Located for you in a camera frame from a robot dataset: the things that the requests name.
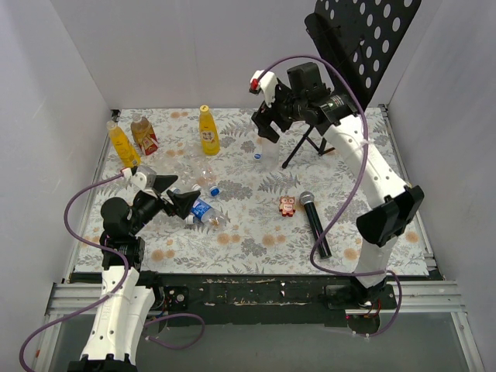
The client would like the clear bottle blue cap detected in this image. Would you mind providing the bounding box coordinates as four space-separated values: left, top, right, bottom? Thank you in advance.
184 145 221 197

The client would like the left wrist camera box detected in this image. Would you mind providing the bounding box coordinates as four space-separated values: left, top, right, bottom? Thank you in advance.
130 165 157 191

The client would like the purple cable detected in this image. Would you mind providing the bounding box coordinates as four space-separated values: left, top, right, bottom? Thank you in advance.
19 169 206 372
261 55 400 337

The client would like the black front base bar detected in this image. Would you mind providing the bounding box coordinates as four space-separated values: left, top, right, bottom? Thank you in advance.
137 271 401 328

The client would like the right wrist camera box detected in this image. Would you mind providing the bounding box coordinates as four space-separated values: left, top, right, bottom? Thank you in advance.
249 70 278 108

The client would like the black silver microphone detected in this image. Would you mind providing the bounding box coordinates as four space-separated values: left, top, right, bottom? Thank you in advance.
299 191 332 259

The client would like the brown tea bottle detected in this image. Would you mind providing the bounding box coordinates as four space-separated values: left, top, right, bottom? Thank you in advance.
130 114 159 156

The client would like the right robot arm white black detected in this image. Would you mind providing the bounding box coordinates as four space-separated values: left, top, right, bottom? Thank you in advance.
250 62 425 309

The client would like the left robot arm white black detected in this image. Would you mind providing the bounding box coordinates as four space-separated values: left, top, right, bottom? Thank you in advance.
67 167 200 371

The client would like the floral patterned table mat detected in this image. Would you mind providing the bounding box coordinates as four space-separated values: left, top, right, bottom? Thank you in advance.
81 108 428 276

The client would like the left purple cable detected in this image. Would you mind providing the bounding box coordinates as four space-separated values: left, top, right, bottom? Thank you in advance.
19 169 206 372

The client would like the yellow honey pomelo bottle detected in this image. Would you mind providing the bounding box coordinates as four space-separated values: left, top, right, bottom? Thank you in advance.
106 120 141 167

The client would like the tall yellow juice bottle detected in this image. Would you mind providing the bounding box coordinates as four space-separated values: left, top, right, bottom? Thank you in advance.
198 105 220 156

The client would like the red owl wooden block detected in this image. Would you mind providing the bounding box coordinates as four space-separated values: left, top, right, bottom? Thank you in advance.
279 195 295 217

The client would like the clear crushed plastic bottle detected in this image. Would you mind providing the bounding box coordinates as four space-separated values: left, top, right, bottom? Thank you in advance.
255 137 279 172

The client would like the black perforated music stand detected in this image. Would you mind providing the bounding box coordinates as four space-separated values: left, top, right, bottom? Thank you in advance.
281 0 423 170

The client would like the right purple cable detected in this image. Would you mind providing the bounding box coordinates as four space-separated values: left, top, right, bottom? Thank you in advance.
261 55 400 337

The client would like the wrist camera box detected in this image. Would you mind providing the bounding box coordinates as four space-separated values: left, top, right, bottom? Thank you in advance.
249 70 278 108
130 165 157 191

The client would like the blue label crushed water bottle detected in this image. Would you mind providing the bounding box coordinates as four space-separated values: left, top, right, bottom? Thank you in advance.
185 198 227 230

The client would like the clear bottle white cap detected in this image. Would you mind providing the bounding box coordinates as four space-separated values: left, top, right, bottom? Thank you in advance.
164 156 202 191

